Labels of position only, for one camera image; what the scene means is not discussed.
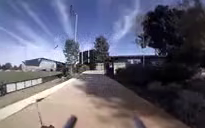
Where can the dark conical tree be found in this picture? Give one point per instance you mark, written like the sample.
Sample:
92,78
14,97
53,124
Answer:
101,48

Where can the green bushes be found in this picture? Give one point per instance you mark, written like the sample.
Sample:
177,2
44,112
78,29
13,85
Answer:
83,68

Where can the dark flat-roofed building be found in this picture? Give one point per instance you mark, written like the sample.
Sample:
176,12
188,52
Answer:
133,60

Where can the slender tree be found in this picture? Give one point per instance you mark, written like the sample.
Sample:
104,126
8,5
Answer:
71,50

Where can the tan concrete path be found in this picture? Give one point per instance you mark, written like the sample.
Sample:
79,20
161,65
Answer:
90,103

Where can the tall light pole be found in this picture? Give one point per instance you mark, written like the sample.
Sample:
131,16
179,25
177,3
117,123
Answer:
75,30

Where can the pale building with dark roof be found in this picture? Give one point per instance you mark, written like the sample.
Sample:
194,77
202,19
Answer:
40,64

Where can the robot's own part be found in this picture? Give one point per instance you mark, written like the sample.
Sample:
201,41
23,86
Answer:
70,122
139,122

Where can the large dark tree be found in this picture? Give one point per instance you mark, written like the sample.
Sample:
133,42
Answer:
170,30

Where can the dark bushes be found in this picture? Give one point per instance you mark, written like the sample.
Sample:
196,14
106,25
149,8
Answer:
176,90

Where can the white panel fence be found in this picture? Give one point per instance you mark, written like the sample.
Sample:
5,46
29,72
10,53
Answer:
20,85

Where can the green grass field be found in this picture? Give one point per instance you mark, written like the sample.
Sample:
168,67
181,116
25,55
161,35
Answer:
10,76

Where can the grass strip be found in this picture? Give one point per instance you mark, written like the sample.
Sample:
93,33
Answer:
13,96

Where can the distant row of trees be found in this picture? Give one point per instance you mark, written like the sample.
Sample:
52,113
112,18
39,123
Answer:
5,66

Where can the pale concrete kerb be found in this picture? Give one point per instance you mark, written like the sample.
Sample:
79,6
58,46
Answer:
10,108

